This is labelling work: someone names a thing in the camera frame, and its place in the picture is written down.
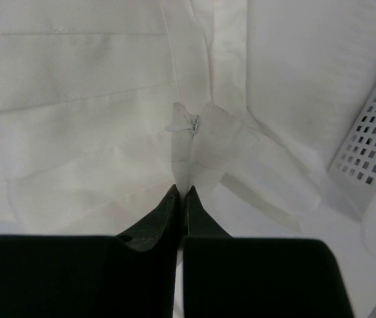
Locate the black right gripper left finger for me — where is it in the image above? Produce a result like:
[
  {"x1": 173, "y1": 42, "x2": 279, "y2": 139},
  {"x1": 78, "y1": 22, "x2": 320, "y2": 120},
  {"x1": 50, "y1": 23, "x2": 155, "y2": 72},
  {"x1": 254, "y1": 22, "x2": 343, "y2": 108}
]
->
[{"x1": 0, "y1": 187, "x2": 180, "y2": 317}]

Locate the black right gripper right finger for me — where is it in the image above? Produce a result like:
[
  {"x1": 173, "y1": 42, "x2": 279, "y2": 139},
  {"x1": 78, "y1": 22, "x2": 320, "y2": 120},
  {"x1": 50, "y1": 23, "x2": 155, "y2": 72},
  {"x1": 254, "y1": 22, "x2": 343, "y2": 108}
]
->
[{"x1": 183, "y1": 189, "x2": 353, "y2": 317}]

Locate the white pleated skirt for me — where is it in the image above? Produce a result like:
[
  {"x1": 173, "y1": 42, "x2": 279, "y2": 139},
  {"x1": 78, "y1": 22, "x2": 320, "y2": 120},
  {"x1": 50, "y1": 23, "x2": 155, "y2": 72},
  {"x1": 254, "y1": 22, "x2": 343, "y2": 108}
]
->
[{"x1": 0, "y1": 1, "x2": 376, "y2": 234}]

